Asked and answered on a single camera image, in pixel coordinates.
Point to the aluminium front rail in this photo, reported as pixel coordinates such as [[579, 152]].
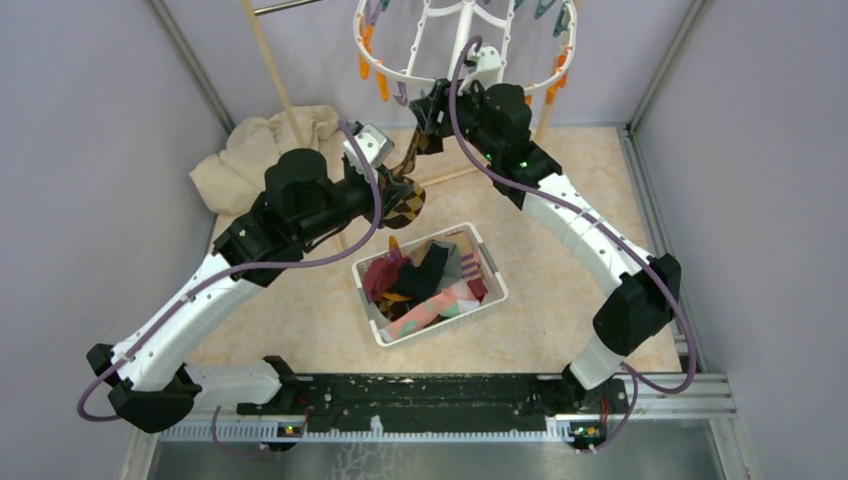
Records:
[[708, 398]]

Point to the maroon purple sock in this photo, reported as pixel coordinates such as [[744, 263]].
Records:
[[383, 274]]

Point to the white oval clip hanger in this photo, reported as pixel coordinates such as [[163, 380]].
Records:
[[457, 62]]

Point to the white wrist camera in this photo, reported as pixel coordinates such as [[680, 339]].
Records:
[[485, 66], [366, 145]]

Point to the black sock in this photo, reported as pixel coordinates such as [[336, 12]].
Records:
[[420, 282]]

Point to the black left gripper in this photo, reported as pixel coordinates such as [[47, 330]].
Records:
[[349, 171]]

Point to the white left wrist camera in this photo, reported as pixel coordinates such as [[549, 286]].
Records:
[[366, 145]]

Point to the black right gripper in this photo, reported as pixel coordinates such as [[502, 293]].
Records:
[[429, 108]]

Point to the white plastic basket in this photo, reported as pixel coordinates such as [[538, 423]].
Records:
[[384, 311]]

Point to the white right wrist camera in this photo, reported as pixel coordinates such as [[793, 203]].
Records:
[[485, 66]]

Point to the striped beige maroon sock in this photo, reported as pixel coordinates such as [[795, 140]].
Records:
[[471, 260]]

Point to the grey sock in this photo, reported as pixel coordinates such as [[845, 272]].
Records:
[[452, 271]]

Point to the beige crumpled cloth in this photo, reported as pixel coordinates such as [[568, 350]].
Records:
[[229, 181]]

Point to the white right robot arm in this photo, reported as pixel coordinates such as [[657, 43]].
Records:
[[642, 289]]

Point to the pink sock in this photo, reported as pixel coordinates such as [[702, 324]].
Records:
[[450, 302]]

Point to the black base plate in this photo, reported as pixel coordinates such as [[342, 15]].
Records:
[[438, 403]]

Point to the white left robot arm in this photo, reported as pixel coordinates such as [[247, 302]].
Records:
[[151, 384]]

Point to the wooden drying rack frame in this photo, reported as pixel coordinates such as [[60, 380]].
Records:
[[365, 19]]

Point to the thin brown argyle sock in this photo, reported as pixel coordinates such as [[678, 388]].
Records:
[[411, 195]]

